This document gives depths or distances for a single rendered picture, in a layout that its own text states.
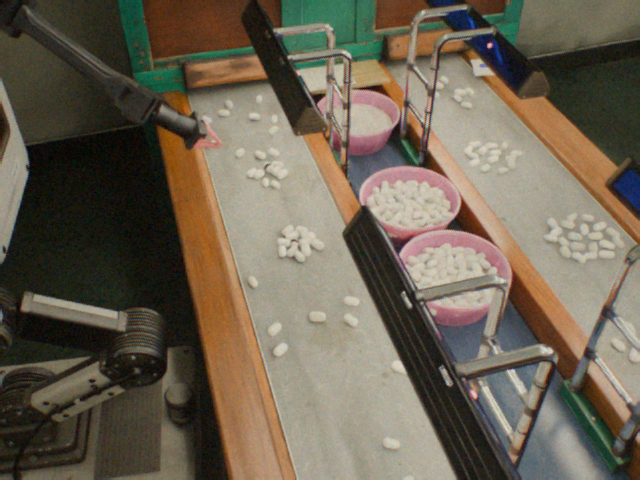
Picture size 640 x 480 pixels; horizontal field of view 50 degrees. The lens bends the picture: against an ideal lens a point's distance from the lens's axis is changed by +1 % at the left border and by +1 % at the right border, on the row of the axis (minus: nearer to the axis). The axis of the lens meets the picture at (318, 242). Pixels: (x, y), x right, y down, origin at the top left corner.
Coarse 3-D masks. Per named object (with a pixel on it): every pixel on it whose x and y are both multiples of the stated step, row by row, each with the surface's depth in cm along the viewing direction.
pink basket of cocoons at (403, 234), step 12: (396, 168) 190; (408, 168) 190; (420, 168) 189; (372, 180) 187; (384, 180) 190; (396, 180) 191; (408, 180) 191; (420, 180) 190; (432, 180) 189; (444, 180) 186; (360, 192) 181; (372, 192) 188; (444, 192) 187; (456, 192) 182; (456, 204) 180; (396, 228) 171; (408, 228) 171; (420, 228) 171; (432, 228) 171; (444, 228) 179; (396, 240) 177; (408, 240) 176; (420, 240) 176
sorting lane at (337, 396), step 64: (256, 128) 210; (256, 192) 186; (320, 192) 186; (256, 256) 167; (320, 256) 167; (256, 320) 152; (320, 384) 139; (384, 384) 139; (320, 448) 129; (384, 448) 129
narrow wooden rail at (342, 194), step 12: (312, 144) 199; (324, 144) 199; (312, 156) 198; (324, 156) 195; (324, 168) 190; (336, 168) 190; (324, 180) 189; (336, 180) 186; (336, 192) 182; (348, 192) 182; (336, 204) 181; (348, 204) 179; (348, 216) 175
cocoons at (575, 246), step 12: (456, 96) 221; (468, 108) 217; (492, 144) 200; (504, 144) 200; (468, 156) 197; (492, 156) 196; (516, 156) 198; (480, 168) 192; (504, 168) 191; (576, 216) 177; (588, 216) 176; (552, 228) 174; (600, 228) 173; (612, 228) 173; (552, 240) 170; (564, 240) 169; (612, 240) 170; (564, 252) 166; (576, 252) 166; (600, 252) 166; (612, 252) 166; (624, 348) 145; (636, 360) 143
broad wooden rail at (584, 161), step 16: (496, 80) 227; (512, 96) 219; (528, 112) 212; (544, 112) 212; (528, 128) 209; (544, 128) 205; (560, 128) 205; (576, 128) 205; (544, 144) 202; (560, 144) 199; (576, 144) 199; (592, 144) 199; (560, 160) 196; (576, 160) 193; (592, 160) 193; (608, 160) 193; (576, 176) 190; (592, 176) 187; (608, 176) 187; (592, 192) 184; (608, 192) 182; (608, 208) 179; (624, 208) 177; (624, 224) 174
